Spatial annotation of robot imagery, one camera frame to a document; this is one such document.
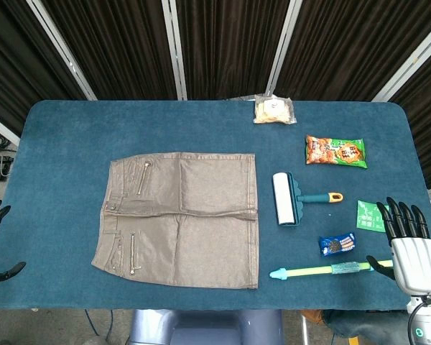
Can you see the black and silver right hand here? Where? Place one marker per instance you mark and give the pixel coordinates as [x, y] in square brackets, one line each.
[414, 258]

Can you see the teal lint roller white roll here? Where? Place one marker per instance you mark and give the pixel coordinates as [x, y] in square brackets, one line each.
[285, 199]

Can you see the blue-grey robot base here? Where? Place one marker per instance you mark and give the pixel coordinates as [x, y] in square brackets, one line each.
[204, 328]

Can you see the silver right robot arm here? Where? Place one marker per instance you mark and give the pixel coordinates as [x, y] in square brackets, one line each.
[425, 323]

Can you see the grey-brown zippered skirt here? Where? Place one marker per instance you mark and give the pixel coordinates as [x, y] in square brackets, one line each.
[181, 219]

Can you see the green printed sachet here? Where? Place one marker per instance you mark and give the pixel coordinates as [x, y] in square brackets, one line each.
[370, 215]

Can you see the blue cookie packet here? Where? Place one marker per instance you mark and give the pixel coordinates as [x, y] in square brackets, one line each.
[337, 244]

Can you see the blue velvet tablecloth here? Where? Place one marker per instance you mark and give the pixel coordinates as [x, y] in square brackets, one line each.
[64, 179]

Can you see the metal table leg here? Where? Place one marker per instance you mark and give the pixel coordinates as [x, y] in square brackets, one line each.
[304, 328]

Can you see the orange and green snack bag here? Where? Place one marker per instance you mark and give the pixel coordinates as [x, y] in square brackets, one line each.
[335, 151]

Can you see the clear bag of beige snacks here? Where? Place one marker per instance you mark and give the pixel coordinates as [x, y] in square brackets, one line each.
[274, 110]

